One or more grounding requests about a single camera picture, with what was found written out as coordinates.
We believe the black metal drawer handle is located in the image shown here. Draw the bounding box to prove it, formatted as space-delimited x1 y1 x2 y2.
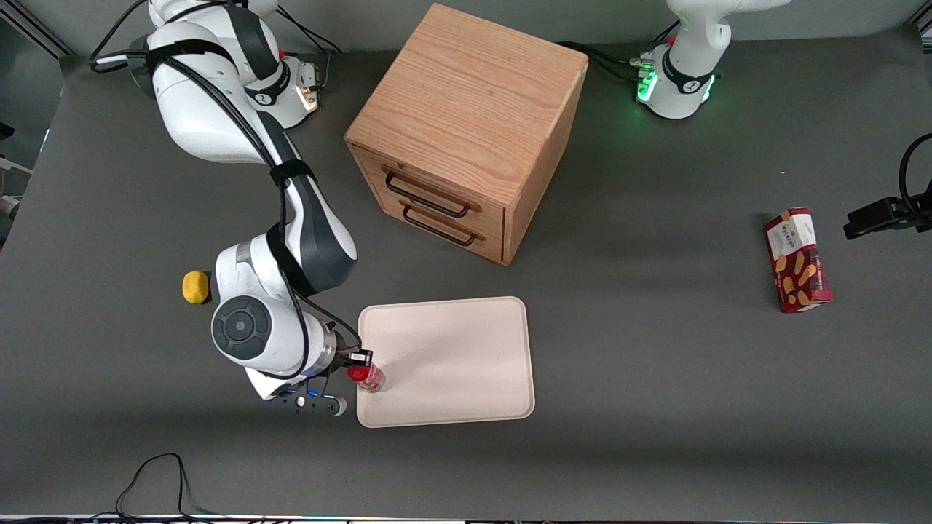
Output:
384 169 483 219
400 200 487 247

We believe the black right arm base cable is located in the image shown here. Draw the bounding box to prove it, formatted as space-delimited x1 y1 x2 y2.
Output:
280 9 344 94

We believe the grey aluminium frame rail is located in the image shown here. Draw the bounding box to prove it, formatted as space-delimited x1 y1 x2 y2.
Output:
0 0 77 59

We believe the small red coke bottle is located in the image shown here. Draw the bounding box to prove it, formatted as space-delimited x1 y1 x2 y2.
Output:
347 364 385 394

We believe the thin black table cable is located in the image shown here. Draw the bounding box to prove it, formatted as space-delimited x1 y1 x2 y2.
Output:
93 453 219 522

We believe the black cable along right arm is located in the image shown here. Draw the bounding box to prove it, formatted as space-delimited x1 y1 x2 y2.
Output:
89 0 363 379

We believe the black looped gripper cable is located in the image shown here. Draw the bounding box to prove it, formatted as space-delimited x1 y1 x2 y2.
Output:
898 133 932 215

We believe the black arm base cable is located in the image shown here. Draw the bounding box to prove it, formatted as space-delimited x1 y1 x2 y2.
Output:
556 40 649 82
280 9 344 94

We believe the black left arm base cable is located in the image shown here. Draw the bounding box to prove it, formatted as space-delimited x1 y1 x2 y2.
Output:
556 40 649 82

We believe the oak wooden drawer cabinet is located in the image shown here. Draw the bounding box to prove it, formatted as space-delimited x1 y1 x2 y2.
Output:
344 2 589 267

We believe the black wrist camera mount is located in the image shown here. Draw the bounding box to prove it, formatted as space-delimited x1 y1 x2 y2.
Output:
280 392 347 418

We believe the red tartan shortbread box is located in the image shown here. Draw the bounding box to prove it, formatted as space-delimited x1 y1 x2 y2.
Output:
763 207 834 314

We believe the beige rectangular tray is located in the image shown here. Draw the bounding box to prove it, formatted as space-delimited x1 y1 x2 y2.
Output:
356 295 536 429

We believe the yellow lemon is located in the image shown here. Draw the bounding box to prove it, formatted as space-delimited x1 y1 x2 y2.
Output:
181 270 210 305

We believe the wooden drawer front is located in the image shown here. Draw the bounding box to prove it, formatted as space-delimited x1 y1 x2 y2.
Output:
373 191 505 265
353 146 506 237

